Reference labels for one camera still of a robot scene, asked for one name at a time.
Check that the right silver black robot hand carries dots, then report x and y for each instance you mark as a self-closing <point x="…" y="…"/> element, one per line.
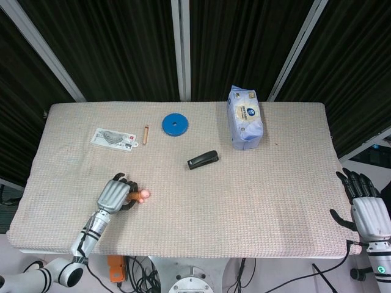
<point x="371" y="216"/>

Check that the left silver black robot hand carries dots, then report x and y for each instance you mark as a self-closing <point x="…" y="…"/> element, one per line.
<point x="111" y="195"/>

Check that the small pink and brown doll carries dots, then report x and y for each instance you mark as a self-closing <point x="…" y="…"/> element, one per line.
<point x="144" y="193"/>

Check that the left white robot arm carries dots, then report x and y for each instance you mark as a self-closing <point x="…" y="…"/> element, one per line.
<point x="88" y="235"/>

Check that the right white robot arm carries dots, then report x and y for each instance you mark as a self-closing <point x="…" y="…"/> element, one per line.
<point x="380" y="262"/>

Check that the flat white packaged card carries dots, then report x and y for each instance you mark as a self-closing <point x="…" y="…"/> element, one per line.
<point x="111" y="138"/>

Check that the small wooden stick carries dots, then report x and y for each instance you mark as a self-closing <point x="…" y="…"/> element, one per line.
<point x="146" y="135"/>

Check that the orange control box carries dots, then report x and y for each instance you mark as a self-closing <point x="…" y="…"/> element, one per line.
<point x="116" y="268"/>

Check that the black thin rod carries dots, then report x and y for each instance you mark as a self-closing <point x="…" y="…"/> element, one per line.
<point x="320" y="273"/>

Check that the blue round disc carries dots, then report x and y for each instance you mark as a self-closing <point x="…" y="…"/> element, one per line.
<point x="175" y="124"/>

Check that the black stapler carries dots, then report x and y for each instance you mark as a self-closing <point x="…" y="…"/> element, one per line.
<point x="203" y="159"/>

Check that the beige waffle table cloth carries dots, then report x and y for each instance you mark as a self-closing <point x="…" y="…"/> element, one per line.
<point x="214" y="213"/>

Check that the white robot torso base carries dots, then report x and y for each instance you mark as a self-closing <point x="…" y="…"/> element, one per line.
<point x="191" y="285"/>

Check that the black curtain panel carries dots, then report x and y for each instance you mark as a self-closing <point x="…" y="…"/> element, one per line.
<point x="351" y="76"/>
<point x="238" y="39"/>
<point x="116" y="45"/>
<point x="18" y="107"/>

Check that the light blue tissue pack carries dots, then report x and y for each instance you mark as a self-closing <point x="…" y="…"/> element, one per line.
<point x="246" y="122"/>

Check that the white frame post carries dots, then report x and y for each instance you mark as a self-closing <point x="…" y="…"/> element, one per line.
<point x="46" y="52"/>
<point x="296" y="52"/>
<point x="181" y="45"/>
<point x="351" y="154"/>

